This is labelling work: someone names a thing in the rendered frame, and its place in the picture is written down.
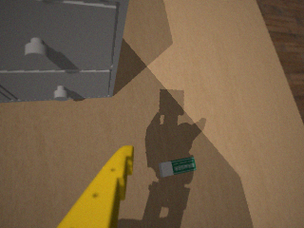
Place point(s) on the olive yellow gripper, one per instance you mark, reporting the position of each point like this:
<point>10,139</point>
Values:
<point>99,205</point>

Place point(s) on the grey and green eraser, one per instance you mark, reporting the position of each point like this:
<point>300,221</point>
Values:
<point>169,168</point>

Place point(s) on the white chest of drawers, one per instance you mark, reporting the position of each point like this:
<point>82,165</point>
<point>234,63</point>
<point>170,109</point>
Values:
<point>121,12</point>

